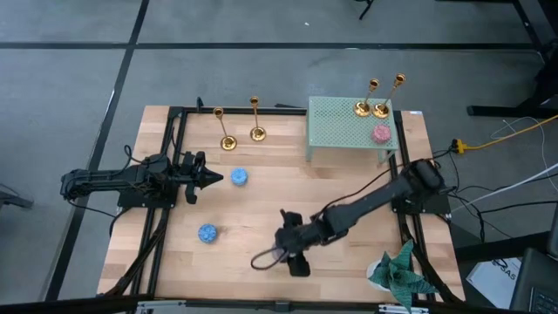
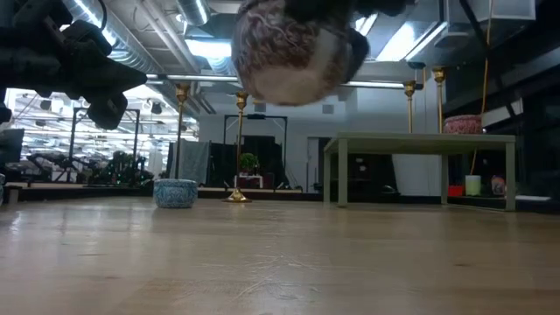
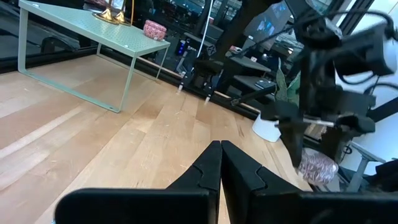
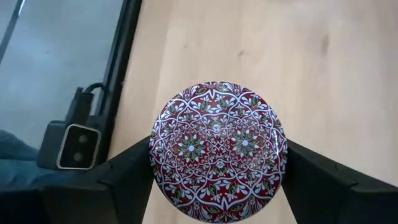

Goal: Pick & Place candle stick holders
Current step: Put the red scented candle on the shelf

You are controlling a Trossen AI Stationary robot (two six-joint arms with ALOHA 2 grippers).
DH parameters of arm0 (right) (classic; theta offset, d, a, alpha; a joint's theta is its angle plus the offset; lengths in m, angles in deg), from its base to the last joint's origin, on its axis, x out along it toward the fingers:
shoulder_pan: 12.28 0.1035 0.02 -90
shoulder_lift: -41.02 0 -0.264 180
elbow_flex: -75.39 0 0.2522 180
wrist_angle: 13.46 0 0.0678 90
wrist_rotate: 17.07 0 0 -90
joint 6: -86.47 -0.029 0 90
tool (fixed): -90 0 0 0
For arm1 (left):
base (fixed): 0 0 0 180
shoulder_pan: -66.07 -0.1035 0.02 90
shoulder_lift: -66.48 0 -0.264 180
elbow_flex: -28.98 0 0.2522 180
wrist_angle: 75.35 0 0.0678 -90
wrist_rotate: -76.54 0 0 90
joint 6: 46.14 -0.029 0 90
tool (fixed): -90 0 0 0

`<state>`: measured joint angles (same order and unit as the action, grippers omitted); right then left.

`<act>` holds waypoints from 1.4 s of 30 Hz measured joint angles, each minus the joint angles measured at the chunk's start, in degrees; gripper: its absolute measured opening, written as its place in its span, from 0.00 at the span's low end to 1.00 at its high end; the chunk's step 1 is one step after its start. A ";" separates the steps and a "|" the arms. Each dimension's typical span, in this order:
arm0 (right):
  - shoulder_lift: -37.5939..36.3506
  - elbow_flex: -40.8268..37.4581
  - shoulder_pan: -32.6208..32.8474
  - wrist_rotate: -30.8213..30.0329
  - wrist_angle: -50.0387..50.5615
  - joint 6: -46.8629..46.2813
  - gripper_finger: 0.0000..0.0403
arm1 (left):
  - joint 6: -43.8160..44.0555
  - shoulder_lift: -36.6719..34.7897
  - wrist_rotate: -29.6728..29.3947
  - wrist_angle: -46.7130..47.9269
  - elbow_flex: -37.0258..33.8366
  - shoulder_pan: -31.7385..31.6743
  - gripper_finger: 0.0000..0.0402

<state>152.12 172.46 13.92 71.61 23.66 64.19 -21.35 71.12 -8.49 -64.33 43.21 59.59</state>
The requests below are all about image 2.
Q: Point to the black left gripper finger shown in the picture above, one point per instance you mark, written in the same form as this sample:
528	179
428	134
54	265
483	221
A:
109	85
109	65

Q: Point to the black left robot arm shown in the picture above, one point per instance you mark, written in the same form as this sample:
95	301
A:
13	52

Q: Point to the black rectangular pipe frame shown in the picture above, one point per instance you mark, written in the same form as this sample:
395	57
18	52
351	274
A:
256	116
105	109

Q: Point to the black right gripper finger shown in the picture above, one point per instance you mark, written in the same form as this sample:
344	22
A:
359	50

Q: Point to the small red box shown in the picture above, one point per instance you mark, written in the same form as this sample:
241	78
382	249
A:
456	191

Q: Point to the short gold candlestick holder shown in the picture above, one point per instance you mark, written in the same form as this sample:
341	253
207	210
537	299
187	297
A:
410	87

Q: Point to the medium gold candlestick holder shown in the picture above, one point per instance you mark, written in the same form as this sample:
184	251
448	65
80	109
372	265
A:
439	74

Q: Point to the pink patterned candle bowl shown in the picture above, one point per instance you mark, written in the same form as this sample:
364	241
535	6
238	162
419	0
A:
463	124

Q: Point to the pink jar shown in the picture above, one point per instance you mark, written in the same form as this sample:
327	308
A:
499	186

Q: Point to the long white light tube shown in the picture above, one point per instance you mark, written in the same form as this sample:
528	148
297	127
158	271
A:
197	78

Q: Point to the black monitor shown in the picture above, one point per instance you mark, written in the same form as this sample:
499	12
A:
11	146

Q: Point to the green perforated metal shelf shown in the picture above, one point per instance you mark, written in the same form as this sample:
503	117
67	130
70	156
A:
415	142

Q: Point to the grey hanging cloth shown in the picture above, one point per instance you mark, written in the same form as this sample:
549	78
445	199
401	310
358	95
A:
194	159

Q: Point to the tall gold candlestick holder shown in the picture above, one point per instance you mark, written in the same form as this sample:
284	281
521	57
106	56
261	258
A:
179	131
239	144

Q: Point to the silver ribbed ventilation duct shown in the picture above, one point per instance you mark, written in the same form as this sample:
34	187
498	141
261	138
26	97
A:
140	54

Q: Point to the blue ball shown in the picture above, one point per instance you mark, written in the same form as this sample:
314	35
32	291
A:
175	193

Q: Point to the grey wall speaker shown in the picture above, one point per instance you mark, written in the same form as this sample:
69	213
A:
260	107
327	109

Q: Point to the white board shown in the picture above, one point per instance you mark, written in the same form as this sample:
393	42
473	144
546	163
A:
415	175

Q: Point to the white planter frame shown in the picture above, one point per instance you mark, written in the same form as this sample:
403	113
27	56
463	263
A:
249	176

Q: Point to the pale green cup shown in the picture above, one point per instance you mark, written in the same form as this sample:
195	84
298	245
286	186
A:
473	186

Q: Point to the small green potted plant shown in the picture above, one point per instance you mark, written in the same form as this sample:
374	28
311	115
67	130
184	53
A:
248	162

